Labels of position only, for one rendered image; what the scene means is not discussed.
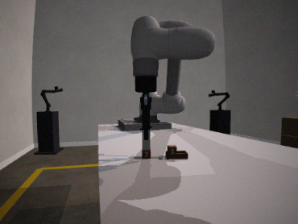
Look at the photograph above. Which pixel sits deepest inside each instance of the small brown cube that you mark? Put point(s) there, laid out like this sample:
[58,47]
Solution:
[172,149]
[146,154]

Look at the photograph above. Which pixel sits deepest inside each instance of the brown wooden tray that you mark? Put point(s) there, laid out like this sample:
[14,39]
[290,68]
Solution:
[179,155]

